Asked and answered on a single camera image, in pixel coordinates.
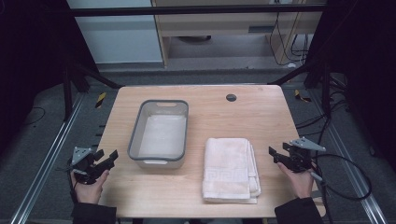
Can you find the bundle of black floor cables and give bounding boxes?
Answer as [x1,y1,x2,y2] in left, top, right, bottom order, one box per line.
[294,73,351,138]

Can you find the thin black floor cable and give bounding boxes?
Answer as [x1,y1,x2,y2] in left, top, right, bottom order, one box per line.
[21,106,47,127]

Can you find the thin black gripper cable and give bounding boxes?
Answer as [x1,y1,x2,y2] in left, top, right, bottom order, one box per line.
[55,161,79,204]

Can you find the white basin with grey rim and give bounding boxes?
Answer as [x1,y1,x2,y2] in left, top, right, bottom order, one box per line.
[127,99,190,170]

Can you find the person's left hand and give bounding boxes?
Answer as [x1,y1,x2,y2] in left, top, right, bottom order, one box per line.
[70,169,110,205]

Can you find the folded white towel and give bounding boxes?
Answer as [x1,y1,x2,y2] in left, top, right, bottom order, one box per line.
[201,137,262,205]

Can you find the person's right hand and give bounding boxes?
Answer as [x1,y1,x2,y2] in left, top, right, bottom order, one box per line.
[276,161,316,200]

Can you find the white cabinet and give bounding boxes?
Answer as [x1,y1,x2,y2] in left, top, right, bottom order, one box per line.
[66,0,165,65]

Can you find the black horizontal bar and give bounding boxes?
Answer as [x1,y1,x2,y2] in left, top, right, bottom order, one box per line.
[69,4,327,18]

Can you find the aluminium rail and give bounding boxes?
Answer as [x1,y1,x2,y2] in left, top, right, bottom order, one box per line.
[8,92,86,224]
[310,89,389,224]

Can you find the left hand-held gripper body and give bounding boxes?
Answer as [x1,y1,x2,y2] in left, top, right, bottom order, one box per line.
[66,146,106,186]

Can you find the light wooden desk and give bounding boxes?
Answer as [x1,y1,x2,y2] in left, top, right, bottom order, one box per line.
[151,0,327,67]

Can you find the black cables under desk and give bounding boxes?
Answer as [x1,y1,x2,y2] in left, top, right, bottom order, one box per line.
[268,11,311,67]

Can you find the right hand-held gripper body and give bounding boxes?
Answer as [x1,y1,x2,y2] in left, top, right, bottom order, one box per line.
[281,136,327,174]

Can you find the dark curtain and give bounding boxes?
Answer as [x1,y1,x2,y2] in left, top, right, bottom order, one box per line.
[306,0,396,172]
[0,0,100,157]

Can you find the black metal stand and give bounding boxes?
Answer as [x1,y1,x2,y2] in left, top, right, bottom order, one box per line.
[61,59,125,123]
[266,57,333,119]

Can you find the yellow black tape strip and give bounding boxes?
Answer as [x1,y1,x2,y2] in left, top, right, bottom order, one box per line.
[293,89,313,104]
[94,91,107,109]

